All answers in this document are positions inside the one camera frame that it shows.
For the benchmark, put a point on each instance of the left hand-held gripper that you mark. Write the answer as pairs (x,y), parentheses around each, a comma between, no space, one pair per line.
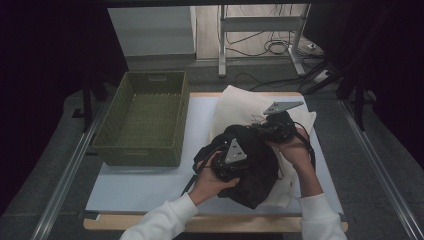
(233,160)

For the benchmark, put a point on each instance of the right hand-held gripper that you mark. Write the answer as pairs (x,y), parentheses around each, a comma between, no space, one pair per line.
(278,125)

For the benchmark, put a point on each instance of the dark cloth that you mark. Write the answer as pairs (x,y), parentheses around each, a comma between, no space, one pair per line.
(253,180)

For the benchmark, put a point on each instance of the cream laundry bag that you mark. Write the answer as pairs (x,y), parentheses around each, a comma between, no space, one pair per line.
(240,106)

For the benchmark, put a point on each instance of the green woven basket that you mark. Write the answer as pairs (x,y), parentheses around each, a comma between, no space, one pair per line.
(140,155)

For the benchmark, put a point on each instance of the person's right hand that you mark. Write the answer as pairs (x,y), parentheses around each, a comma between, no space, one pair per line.
(293,151)

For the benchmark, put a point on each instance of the person's left hand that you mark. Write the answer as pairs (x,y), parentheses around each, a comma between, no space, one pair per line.
(208,185)

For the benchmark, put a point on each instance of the white power strip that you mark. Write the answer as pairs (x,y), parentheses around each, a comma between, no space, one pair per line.
(322,76)

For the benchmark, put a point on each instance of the black stand leg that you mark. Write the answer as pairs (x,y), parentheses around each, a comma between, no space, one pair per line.
(359,106)
(87,110)

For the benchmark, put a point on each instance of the white table board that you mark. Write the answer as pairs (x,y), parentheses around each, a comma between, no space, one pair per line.
(140,190)

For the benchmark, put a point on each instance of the dark curtain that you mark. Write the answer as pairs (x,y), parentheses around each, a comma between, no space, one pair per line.
(393,66)
(43,83)

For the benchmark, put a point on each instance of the white cabinet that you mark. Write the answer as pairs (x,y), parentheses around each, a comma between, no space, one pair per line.
(153,30)

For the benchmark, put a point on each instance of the white metal desk frame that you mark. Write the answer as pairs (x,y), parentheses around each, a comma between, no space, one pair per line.
(258,24)

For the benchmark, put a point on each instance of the metal floor rail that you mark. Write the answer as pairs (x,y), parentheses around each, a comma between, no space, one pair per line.
(63,183)
(383,173)

